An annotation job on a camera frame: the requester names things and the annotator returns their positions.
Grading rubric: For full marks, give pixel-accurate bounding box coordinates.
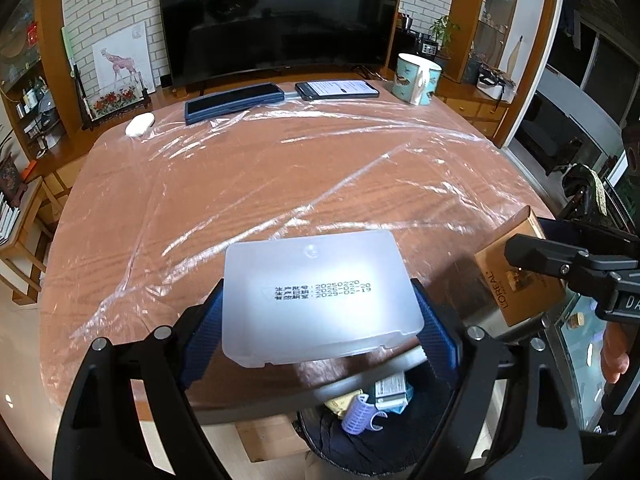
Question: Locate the brown cardboard box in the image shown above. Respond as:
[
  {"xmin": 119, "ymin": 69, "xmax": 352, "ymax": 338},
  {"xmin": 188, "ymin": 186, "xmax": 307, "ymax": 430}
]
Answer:
[{"xmin": 472, "ymin": 207, "xmax": 566, "ymax": 328}]

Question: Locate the yellow paper cup with lid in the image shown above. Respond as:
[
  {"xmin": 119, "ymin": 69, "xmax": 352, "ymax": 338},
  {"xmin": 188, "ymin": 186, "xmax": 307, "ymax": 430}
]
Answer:
[{"xmin": 324, "ymin": 392, "xmax": 363, "ymax": 417}]

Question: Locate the red flower glass frame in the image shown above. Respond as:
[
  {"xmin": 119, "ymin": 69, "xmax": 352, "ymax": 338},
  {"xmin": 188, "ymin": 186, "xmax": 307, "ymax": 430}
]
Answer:
[{"xmin": 75, "ymin": 65, "xmax": 151, "ymax": 131}]

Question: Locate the person's right hand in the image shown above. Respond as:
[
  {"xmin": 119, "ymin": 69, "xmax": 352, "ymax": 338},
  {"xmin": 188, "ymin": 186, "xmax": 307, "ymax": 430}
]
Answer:
[{"xmin": 601, "ymin": 320, "xmax": 632, "ymax": 386}]

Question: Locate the black smartphone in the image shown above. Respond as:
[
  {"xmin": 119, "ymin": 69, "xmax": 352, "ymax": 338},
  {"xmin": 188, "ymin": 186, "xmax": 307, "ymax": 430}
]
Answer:
[{"xmin": 295, "ymin": 79, "xmax": 381, "ymax": 101}]

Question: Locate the wooden side shelf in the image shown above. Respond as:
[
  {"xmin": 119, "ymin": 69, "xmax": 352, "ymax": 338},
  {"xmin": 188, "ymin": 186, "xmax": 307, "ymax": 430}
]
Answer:
[{"xmin": 0, "ymin": 175, "xmax": 56, "ymax": 306}]

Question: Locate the green potted plant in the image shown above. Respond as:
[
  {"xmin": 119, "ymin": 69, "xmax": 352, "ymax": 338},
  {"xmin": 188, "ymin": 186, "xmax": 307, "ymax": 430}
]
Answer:
[{"xmin": 430, "ymin": 15, "xmax": 462, "ymax": 53}]

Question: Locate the white carton with barcode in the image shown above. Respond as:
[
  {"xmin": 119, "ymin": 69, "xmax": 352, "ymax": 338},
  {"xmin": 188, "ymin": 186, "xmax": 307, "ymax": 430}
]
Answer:
[{"xmin": 375, "ymin": 377, "xmax": 411, "ymax": 407}]

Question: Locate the clear plastic table cover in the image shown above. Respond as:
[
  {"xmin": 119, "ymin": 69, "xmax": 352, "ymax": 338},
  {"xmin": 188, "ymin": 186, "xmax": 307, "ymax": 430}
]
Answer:
[{"xmin": 42, "ymin": 82, "xmax": 556, "ymax": 401}]

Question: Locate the white translucent plastic box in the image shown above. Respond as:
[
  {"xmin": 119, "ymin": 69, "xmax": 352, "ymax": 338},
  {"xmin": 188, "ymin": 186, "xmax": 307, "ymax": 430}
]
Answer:
[{"xmin": 222, "ymin": 230, "xmax": 425, "ymax": 368}]

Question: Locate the black countertop appliance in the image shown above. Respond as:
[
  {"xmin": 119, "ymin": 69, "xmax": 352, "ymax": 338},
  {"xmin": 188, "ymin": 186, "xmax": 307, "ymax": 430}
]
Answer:
[{"xmin": 415, "ymin": 32, "xmax": 441, "ymax": 57}]

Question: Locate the giraffe painting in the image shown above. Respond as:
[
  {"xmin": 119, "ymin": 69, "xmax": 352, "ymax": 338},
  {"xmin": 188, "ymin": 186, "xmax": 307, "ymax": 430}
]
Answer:
[{"xmin": 91, "ymin": 22, "xmax": 153, "ymax": 96}]

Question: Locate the dark bag with patterned strap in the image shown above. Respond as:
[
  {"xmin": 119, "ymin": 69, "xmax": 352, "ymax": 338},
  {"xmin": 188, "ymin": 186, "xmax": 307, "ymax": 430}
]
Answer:
[{"xmin": 562, "ymin": 164, "xmax": 609, "ymax": 218}]

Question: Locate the wooden bookshelf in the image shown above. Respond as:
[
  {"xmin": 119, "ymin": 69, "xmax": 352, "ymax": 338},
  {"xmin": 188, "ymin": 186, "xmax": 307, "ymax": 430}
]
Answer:
[{"xmin": 0, "ymin": 0, "xmax": 68, "ymax": 161}]

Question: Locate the black trash bin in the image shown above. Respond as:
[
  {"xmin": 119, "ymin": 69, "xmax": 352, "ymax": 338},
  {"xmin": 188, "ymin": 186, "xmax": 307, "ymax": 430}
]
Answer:
[{"xmin": 292, "ymin": 355, "xmax": 466, "ymax": 477}]

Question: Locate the dark blue long case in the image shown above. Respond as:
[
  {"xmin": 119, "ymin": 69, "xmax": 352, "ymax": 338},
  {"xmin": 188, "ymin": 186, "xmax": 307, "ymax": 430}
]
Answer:
[{"xmin": 184, "ymin": 82, "xmax": 285, "ymax": 126}]

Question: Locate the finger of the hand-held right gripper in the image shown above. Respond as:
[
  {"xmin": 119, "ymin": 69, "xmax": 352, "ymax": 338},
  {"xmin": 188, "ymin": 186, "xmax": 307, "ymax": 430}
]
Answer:
[
  {"xmin": 542, "ymin": 217, "xmax": 640, "ymax": 261},
  {"xmin": 504, "ymin": 234, "xmax": 593, "ymax": 282}
]

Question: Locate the wooden glass display cabinet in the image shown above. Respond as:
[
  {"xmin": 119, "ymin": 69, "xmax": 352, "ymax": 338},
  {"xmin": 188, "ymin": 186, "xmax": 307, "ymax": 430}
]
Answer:
[{"xmin": 470, "ymin": 0, "xmax": 531, "ymax": 68}]

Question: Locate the large black television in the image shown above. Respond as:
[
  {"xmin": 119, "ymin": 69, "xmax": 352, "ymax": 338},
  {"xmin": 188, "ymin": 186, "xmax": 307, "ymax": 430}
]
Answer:
[{"xmin": 157, "ymin": 0, "xmax": 405, "ymax": 88}]

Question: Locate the white oval mouse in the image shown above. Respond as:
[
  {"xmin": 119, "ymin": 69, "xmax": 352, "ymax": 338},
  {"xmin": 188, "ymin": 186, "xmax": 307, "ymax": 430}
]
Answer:
[{"xmin": 124, "ymin": 112, "xmax": 155, "ymax": 138}]

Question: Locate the white bag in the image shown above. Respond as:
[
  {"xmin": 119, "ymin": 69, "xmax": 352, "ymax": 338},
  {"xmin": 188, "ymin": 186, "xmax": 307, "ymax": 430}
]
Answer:
[{"xmin": 475, "ymin": 67, "xmax": 516, "ymax": 103}]

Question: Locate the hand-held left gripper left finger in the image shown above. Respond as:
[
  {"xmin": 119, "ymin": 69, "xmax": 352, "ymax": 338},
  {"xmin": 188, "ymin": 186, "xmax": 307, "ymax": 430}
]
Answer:
[{"xmin": 52, "ymin": 277, "xmax": 226, "ymax": 480}]

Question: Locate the teal patterned mug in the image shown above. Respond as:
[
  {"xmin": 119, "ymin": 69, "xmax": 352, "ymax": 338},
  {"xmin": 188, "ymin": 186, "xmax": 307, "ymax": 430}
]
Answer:
[{"xmin": 391, "ymin": 52, "xmax": 443, "ymax": 107}]

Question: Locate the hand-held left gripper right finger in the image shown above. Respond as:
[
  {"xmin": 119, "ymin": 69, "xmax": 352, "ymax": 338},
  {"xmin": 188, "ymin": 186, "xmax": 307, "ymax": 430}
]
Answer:
[{"xmin": 410, "ymin": 277, "xmax": 583, "ymax": 480}]

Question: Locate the glass tank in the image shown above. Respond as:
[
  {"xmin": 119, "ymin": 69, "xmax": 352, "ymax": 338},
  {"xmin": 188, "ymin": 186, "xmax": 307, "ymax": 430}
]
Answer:
[{"xmin": 550, "ymin": 292, "xmax": 613, "ymax": 433}]

